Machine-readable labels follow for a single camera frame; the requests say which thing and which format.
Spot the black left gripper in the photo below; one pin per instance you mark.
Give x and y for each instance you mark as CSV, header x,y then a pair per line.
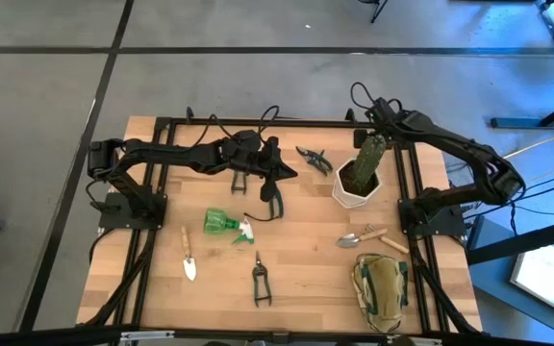
x,y
253,154

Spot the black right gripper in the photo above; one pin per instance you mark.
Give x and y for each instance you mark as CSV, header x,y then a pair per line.
x,y
385,117

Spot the black green bypass pruner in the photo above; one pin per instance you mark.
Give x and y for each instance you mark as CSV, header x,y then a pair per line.
x,y
313,158

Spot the green cactus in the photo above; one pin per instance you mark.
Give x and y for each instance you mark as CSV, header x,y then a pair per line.
x,y
368,158

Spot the white hexagonal plant pot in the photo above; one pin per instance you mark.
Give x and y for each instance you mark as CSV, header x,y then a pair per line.
x,y
349,199

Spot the tan green gardening bag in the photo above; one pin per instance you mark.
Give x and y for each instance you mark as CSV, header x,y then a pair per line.
x,y
383,293

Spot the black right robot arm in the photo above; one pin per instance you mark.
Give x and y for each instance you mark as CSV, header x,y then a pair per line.
x,y
450,139

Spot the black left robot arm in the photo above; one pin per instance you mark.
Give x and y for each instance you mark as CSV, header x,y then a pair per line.
x,y
171,154

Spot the green plastic spray bottle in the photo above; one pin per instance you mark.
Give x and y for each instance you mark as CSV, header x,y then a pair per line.
x,y
217,222

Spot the black stand leg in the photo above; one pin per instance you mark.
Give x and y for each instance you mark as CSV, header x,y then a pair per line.
x,y
379,12

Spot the dark diagonal metal beam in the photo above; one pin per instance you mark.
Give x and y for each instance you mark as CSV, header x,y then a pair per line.
x,y
536,239

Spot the white floor panel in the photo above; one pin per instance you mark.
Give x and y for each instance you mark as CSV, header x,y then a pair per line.
x,y
544,279

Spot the black rig crossbar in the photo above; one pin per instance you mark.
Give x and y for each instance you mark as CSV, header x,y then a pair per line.
x,y
65,335

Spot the black metal table frame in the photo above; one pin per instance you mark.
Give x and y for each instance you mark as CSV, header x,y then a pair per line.
x,y
306,123

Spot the silver metal bracket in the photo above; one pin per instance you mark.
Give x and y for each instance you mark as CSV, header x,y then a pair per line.
x,y
147,335
421,342

